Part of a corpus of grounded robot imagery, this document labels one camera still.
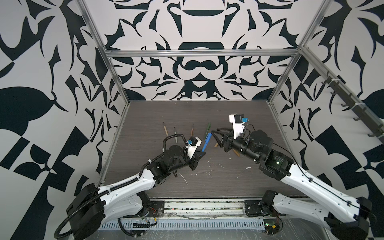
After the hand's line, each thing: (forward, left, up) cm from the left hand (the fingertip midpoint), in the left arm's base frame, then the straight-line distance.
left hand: (205, 149), depth 73 cm
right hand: (+1, -3, +14) cm, 15 cm away
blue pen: (+2, -1, +7) cm, 8 cm away
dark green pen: (+26, -6, -20) cm, 34 cm away
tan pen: (+24, +23, -19) cm, 39 cm away
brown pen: (+24, +5, -19) cm, 31 cm away
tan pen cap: (-5, -3, +13) cm, 14 cm away
